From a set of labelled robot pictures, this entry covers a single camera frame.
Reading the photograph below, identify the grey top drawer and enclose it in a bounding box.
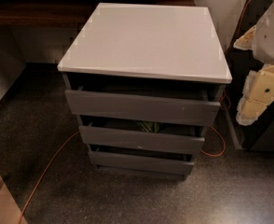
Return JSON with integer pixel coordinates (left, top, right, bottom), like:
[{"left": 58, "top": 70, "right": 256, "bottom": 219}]
[{"left": 65, "top": 90, "right": 220, "bottom": 126}]

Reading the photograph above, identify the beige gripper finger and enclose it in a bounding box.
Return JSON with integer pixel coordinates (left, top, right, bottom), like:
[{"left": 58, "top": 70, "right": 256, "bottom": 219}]
[
  {"left": 236, "top": 64, "right": 274, "bottom": 126},
  {"left": 233, "top": 26, "right": 256, "bottom": 50}
]

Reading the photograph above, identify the grey drawer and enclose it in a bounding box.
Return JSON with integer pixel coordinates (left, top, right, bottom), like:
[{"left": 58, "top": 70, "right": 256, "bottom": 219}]
[
  {"left": 89, "top": 145, "right": 194, "bottom": 175},
  {"left": 79, "top": 118, "right": 205, "bottom": 155},
  {"left": 65, "top": 90, "right": 220, "bottom": 126}
]

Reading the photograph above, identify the grey drawer cabinet white top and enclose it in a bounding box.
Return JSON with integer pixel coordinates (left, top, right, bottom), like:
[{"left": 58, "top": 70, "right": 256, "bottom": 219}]
[{"left": 58, "top": 3, "right": 232, "bottom": 179}]

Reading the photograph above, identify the wooden board corner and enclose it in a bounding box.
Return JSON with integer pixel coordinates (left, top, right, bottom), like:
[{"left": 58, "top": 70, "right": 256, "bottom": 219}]
[{"left": 0, "top": 176, "right": 28, "bottom": 224}]

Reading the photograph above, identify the orange cable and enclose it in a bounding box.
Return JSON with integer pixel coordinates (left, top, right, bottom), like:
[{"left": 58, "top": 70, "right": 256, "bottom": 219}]
[{"left": 17, "top": 0, "right": 274, "bottom": 224}]

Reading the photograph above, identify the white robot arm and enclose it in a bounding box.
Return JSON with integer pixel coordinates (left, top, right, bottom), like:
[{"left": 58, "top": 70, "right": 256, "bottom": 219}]
[{"left": 233, "top": 2, "right": 274, "bottom": 126}]

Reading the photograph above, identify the green jalapeno chip bag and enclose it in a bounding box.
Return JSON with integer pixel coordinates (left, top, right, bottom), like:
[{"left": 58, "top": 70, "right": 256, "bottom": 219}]
[{"left": 137, "top": 121, "right": 161, "bottom": 133}]

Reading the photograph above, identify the grey bottom drawer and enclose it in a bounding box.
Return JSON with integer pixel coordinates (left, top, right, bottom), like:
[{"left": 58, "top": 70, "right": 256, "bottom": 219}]
[{"left": 89, "top": 145, "right": 194, "bottom": 175}]

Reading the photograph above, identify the dark wooden shelf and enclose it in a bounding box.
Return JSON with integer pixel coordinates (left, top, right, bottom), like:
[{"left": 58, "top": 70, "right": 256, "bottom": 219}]
[{"left": 0, "top": 0, "right": 195, "bottom": 28}]

